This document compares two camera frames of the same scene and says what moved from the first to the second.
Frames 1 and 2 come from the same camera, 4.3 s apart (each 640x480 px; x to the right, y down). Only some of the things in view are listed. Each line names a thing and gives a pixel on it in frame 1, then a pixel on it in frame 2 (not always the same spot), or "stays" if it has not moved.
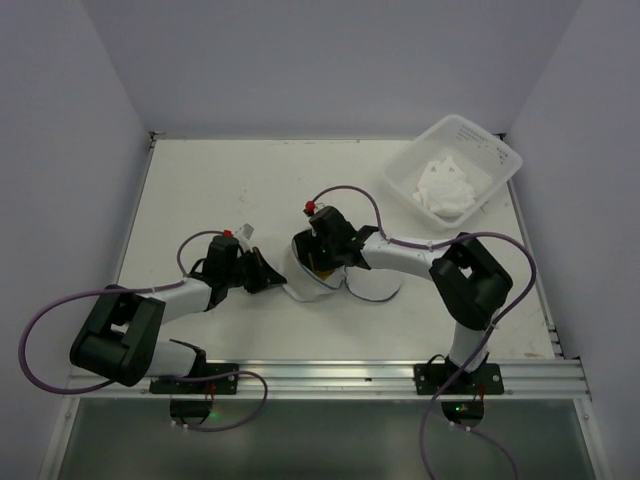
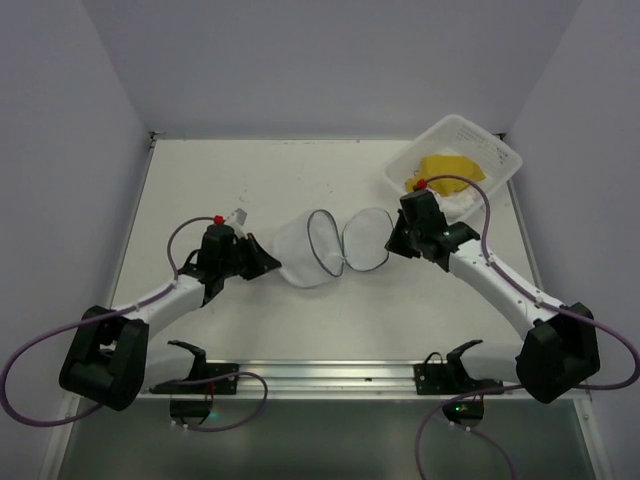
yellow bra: (324, 274) to (434, 166)
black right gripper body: (310, 248) to (406, 236)
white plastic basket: (450, 169) stays
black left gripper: (255, 273) to (245, 256)
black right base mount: (463, 399) stays
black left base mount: (191, 396) stays
